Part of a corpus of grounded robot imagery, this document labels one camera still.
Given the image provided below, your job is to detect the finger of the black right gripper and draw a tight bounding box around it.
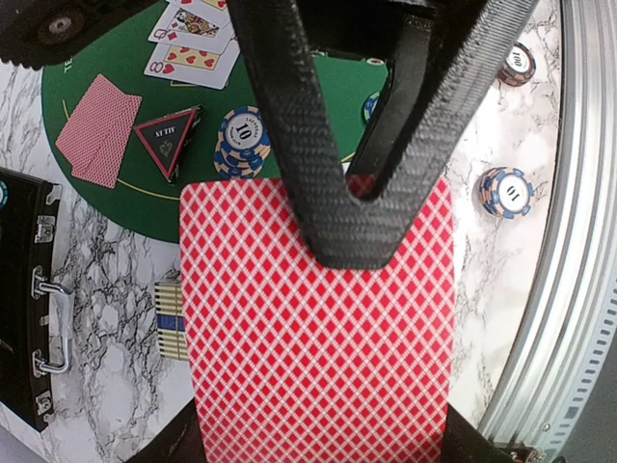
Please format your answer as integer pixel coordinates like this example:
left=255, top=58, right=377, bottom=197
left=228, top=1, right=535, bottom=269
left=346, top=14, right=434, bottom=200

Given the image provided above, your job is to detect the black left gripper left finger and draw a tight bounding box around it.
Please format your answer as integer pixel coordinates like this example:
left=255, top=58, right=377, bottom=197
left=127, top=399, right=205, bottom=463

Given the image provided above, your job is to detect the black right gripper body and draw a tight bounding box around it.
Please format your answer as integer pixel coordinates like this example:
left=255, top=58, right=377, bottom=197
left=297, top=1, right=486, bottom=61

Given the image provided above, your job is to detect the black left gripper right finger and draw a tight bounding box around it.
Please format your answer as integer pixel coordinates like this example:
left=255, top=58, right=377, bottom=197
left=441, top=405, right=543, bottom=463

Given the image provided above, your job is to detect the blue chips mat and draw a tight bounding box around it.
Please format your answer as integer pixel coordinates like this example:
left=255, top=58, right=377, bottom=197
left=362, top=92, right=380, bottom=123

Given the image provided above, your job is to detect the red black chip stack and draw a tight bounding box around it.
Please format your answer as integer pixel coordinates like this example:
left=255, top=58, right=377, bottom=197
left=497, top=42, right=536, bottom=87

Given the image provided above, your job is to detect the red patterned card deck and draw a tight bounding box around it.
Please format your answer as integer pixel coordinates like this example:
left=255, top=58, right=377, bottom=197
left=179, top=178, right=455, bottom=462

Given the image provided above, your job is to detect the black white chip stack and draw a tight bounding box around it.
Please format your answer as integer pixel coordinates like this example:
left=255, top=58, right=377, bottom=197
left=478, top=167, right=534, bottom=220

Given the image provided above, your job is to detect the face-up queen card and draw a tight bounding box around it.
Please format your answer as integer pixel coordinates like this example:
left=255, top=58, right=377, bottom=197
left=148, top=4, right=234, bottom=54

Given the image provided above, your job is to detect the face-up eight hearts card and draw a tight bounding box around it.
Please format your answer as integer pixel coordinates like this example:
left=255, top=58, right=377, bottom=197
left=144, top=40, right=240, bottom=90

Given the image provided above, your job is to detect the striped blue yellow card box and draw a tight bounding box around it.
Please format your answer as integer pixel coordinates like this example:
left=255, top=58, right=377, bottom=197
left=154, top=281, right=188, bottom=361

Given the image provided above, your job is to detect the black poker chip case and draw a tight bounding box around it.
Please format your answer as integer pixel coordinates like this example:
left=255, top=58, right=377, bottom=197
left=1, top=168, right=74, bottom=432

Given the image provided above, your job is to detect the triangular black red button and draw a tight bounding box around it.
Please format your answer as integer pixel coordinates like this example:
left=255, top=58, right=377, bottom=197
left=133, top=105, right=203, bottom=184

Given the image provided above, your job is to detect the round green poker mat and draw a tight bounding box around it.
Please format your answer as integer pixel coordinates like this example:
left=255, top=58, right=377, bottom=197
left=40, top=0, right=391, bottom=245

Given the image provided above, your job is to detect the aluminium front rail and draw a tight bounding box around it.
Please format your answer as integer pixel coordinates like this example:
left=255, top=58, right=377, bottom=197
left=479, top=1, right=616, bottom=462

